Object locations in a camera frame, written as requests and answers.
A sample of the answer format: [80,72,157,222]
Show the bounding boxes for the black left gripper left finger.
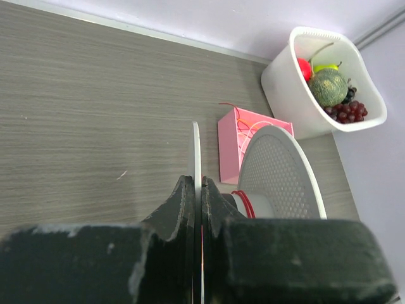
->
[1,176,195,303]

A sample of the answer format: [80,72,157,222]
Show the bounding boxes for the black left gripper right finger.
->
[201,177,397,303]

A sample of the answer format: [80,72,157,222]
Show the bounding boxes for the red cable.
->
[230,189,256,220]

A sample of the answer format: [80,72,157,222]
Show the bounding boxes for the white perforated cable spool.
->
[187,122,327,303]

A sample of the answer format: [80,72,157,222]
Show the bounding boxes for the pink open box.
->
[217,106,294,185]

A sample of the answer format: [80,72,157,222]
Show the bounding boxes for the white plastic basket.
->
[261,27,387,139]

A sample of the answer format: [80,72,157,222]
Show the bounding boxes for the red grape bunch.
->
[323,100,368,124]

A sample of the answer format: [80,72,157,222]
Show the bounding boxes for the green melon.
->
[307,69,348,108]

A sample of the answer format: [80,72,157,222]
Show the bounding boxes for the red apple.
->
[297,58,313,82]

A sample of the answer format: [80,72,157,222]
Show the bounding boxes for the yellow green pear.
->
[313,62,342,73]

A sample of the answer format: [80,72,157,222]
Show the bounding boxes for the white cable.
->
[237,120,279,159]

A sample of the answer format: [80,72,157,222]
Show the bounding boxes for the orange cable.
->
[237,118,279,140]

